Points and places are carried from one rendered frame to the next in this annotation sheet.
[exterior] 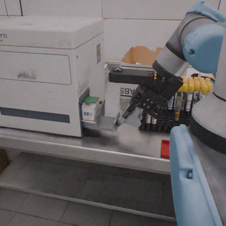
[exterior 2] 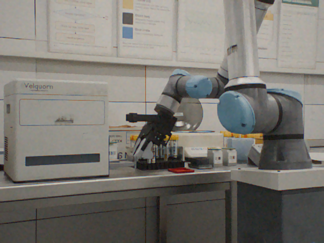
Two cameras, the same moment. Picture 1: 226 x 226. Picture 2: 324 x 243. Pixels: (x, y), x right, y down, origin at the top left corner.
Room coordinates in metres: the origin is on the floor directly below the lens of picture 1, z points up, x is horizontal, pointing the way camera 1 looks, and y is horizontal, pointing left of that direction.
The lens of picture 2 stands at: (-0.60, 0.80, 1.07)
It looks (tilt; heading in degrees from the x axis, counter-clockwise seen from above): 1 degrees down; 320
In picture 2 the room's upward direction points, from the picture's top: straight up
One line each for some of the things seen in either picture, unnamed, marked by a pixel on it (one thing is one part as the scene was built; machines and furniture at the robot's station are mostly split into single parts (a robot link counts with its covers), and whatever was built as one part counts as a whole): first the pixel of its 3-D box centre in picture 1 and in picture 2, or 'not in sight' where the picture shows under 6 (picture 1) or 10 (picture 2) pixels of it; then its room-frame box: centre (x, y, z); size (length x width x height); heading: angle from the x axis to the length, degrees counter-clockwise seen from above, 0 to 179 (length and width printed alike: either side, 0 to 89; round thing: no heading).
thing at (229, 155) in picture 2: not in sight; (228, 156); (0.50, -0.43, 0.91); 0.05 x 0.04 x 0.07; 167
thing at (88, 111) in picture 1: (90, 110); (109, 153); (0.57, 0.06, 0.95); 0.05 x 0.04 x 0.06; 167
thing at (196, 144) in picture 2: not in sight; (194, 144); (0.77, -0.51, 0.94); 0.30 x 0.24 x 0.12; 158
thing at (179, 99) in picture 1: (177, 111); (165, 153); (0.60, -0.20, 0.93); 0.01 x 0.01 x 0.10; 77
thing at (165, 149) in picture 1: (174, 149); (180, 170); (0.48, -0.16, 0.88); 0.07 x 0.07 x 0.01; 77
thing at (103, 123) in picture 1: (84, 117); (103, 161); (0.58, 0.09, 0.92); 0.21 x 0.07 x 0.05; 77
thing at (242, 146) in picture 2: not in sight; (240, 150); (0.53, -0.53, 0.92); 0.10 x 0.07 x 0.10; 72
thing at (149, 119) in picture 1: (169, 110); (159, 152); (0.61, -0.17, 0.93); 0.17 x 0.09 x 0.11; 77
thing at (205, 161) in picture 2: not in sight; (199, 162); (0.52, -0.29, 0.89); 0.09 x 0.05 x 0.04; 165
